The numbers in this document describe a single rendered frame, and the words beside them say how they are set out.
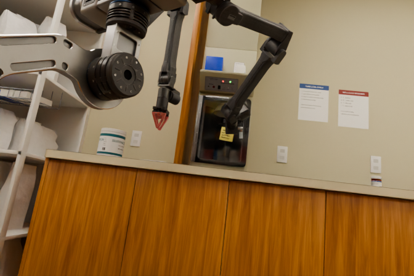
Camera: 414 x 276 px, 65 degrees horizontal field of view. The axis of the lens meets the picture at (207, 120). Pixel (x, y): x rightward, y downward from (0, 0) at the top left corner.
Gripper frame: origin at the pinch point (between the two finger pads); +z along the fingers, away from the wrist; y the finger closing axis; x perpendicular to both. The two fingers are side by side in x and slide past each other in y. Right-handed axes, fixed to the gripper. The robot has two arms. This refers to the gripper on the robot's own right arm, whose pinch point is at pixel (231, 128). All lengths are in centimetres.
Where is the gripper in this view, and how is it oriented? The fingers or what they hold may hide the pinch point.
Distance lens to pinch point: 183.1
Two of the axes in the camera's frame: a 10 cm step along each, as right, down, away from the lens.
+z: 0.7, 2.5, 9.7
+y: 0.2, -9.7, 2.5
